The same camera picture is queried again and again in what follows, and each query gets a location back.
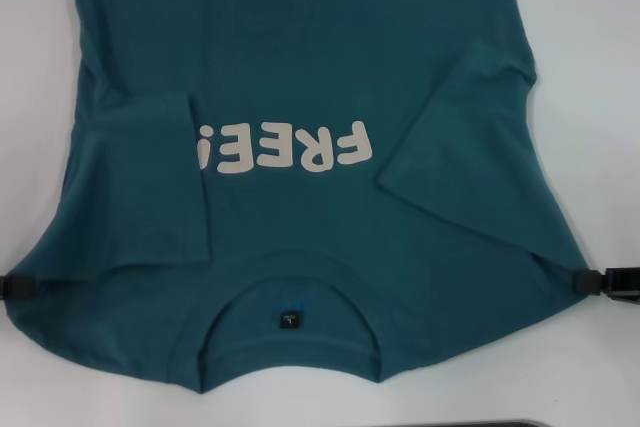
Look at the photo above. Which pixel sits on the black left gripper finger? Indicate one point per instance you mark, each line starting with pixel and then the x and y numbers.
pixel 17 284

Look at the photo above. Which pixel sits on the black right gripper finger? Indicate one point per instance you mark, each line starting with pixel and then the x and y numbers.
pixel 607 283

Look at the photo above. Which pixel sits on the teal t-shirt with cream print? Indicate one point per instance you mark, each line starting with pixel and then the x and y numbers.
pixel 300 47

